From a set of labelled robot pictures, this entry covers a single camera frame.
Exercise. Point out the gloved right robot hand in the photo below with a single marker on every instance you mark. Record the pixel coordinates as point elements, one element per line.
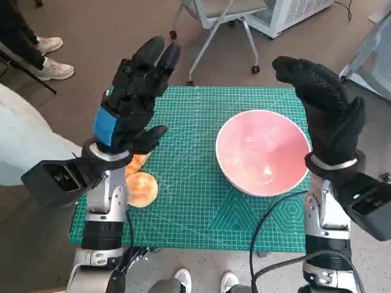
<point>327,110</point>

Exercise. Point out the bare left robot hand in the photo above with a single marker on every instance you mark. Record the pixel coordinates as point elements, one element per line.
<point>134,100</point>

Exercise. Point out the long braided bread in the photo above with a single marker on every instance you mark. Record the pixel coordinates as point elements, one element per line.
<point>136,164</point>

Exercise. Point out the pink bowl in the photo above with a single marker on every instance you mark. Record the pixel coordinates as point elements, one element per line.
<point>262,152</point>

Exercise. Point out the round bread bun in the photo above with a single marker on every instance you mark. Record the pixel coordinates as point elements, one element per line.
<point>142,190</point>

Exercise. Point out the green cutting mat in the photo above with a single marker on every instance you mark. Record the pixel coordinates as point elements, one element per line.
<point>189,183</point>

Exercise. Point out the white ventilated cabinet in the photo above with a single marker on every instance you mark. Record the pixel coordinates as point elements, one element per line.
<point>293,12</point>

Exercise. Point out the black stand bar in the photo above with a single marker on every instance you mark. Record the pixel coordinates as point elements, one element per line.
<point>30,76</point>

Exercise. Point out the grey office chair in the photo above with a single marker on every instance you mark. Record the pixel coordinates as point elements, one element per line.
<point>223,12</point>

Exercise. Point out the white left shoe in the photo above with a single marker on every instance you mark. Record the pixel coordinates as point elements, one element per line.
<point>182,279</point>

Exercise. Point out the white shoe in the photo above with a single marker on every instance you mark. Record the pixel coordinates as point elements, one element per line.
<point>229,280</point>
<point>182,279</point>

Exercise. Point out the white right shoe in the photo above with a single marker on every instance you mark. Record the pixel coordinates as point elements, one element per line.
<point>229,280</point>

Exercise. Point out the grey right robot leg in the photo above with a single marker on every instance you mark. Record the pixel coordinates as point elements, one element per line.
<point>241,290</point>

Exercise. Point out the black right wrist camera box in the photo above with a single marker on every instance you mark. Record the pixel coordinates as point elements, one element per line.
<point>366,207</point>

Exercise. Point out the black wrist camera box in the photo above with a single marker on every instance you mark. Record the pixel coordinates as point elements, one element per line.
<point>366,207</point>
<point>46,180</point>

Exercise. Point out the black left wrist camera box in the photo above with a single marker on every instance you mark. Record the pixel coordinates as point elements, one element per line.
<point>46,180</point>

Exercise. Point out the black metal table frame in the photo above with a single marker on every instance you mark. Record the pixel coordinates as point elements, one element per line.
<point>143,252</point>

